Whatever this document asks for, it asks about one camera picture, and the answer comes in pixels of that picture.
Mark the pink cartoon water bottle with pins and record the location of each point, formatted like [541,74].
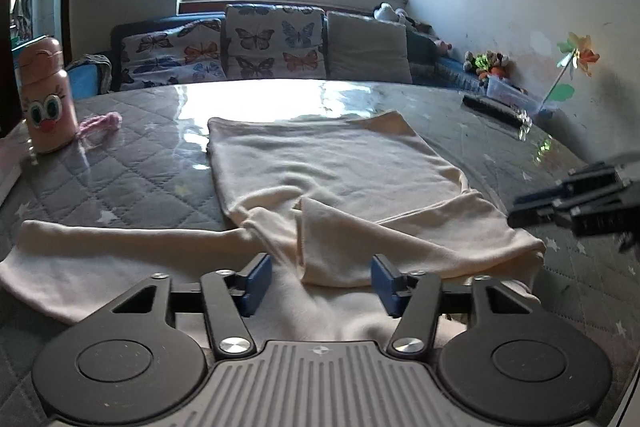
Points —
[47,101]

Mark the plush toy pile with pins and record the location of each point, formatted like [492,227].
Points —
[487,64]

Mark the grey plain cushion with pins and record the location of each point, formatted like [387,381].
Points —
[360,48]

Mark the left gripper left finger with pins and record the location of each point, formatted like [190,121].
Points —
[230,297]

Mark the flat butterfly pillow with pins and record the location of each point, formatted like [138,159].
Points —
[190,53]

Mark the cream sweatshirt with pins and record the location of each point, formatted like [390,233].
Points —
[322,197]

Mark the clear plastic box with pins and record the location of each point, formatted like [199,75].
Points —
[501,91]

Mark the colourful paper pinwheel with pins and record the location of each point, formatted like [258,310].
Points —
[578,56]

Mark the black remote control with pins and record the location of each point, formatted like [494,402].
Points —
[493,109]

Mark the upright butterfly pillow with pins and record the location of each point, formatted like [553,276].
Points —
[266,41]

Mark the white plush toy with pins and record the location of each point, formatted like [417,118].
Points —
[386,13]

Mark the blue sofa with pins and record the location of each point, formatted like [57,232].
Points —
[428,66]

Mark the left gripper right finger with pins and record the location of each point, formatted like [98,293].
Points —
[413,298]

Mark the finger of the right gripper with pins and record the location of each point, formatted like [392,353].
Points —
[597,182]
[609,210]

